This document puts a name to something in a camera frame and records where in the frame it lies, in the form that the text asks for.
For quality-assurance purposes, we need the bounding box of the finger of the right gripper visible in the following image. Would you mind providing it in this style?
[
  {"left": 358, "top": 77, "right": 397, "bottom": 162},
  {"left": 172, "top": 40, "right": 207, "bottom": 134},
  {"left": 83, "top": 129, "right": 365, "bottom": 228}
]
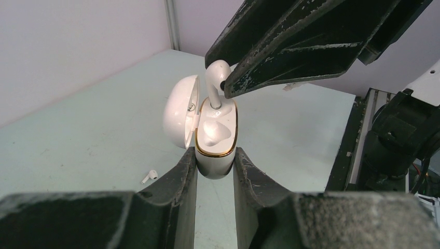
[{"left": 204, "top": 1, "right": 348, "bottom": 69}]

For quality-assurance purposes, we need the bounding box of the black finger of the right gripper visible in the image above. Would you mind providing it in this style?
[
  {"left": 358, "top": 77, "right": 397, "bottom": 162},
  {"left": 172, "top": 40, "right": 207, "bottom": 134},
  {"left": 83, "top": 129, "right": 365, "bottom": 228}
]
[{"left": 224, "top": 1, "right": 398, "bottom": 99}]

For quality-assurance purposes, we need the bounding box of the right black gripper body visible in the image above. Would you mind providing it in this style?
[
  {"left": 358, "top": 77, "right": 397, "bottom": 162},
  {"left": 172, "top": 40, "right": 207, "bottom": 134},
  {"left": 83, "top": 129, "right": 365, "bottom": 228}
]
[{"left": 358, "top": 0, "right": 432, "bottom": 65}]

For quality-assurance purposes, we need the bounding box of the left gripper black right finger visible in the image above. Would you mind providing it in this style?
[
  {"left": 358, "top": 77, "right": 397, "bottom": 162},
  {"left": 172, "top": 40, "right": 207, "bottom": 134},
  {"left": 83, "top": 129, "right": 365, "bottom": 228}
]
[{"left": 233, "top": 148, "right": 439, "bottom": 248}]

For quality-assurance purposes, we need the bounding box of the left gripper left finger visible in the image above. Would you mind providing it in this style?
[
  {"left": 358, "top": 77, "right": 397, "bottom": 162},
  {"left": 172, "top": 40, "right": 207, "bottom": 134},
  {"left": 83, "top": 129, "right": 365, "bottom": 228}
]
[{"left": 1, "top": 147, "right": 198, "bottom": 248}]

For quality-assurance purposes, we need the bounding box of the white earbud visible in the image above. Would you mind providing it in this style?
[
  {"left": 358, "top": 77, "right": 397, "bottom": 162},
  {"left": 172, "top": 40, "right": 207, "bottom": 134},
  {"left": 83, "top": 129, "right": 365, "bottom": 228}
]
[
  {"left": 205, "top": 60, "right": 231, "bottom": 109},
  {"left": 141, "top": 170, "right": 158, "bottom": 185}
]

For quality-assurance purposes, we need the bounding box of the white earbud case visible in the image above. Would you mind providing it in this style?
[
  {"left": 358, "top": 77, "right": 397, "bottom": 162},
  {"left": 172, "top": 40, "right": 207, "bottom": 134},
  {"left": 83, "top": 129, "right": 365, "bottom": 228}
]
[{"left": 163, "top": 75, "right": 238, "bottom": 179}]

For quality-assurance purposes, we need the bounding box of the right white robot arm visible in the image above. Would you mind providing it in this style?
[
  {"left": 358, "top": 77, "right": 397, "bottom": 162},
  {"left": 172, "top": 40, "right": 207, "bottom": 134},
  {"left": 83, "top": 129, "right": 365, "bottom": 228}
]
[{"left": 205, "top": 1, "right": 439, "bottom": 193}]

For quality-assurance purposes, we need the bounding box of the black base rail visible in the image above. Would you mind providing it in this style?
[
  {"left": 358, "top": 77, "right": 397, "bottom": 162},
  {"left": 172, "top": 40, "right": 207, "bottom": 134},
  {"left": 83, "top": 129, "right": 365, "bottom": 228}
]
[{"left": 325, "top": 88, "right": 395, "bottom": 191}]

